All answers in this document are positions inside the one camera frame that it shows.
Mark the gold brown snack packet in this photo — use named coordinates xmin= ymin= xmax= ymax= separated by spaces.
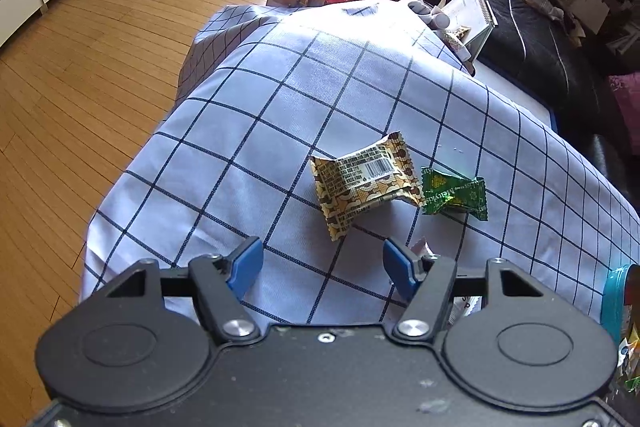
xmin=310 ymin=132 xmax=424 ymax=242

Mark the green snack packet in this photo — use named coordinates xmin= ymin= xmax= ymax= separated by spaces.
xmin=421 ymin=167 xmax=488 ymax=221

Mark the blue checked tablecloth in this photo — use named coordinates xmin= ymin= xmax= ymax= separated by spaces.
xmin=80 ymin=0 xmax=639 ymax=325

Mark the teal tin box gold interior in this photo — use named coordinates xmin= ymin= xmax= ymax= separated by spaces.
xmin=600 ymin=265 xmax=639 ymax=423

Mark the black leather sofa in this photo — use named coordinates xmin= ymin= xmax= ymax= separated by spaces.
xmin=480 ymin=0 xmax=639 ymax=207

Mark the white desk calendar stand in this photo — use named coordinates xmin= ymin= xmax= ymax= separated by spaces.
xmin=442 ymin=0 xmax=498 ymax=62

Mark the magenta cushion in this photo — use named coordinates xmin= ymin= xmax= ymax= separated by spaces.
xmin=608 ymin=72 xmax=640 ymax=150

